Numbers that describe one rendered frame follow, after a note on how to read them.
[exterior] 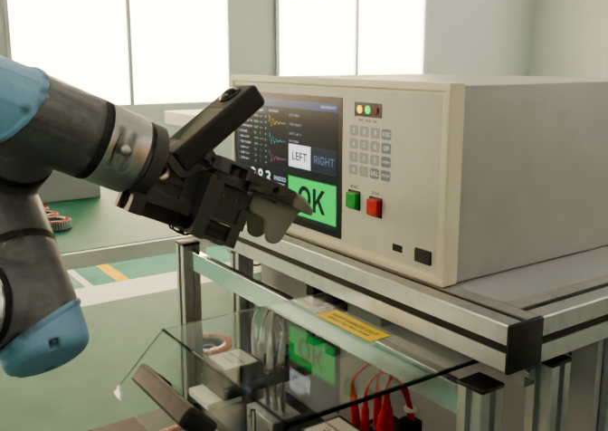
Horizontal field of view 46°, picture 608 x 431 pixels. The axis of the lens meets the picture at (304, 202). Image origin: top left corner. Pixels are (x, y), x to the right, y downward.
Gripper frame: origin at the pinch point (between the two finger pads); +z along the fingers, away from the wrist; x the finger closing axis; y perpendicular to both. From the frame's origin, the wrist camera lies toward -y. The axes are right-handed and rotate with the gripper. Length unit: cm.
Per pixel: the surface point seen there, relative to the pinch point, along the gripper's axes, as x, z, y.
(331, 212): -4.2, 7.4, -0.5
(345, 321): 6.3, 6.1, 10.5
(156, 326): -81, 32, 33
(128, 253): -153, 52, 27
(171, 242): -153, 66, 19
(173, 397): 11.2, -13.9, 20.3
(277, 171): -16.4, 6.0, -3.6
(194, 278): -37.8, 12.3, 15.6
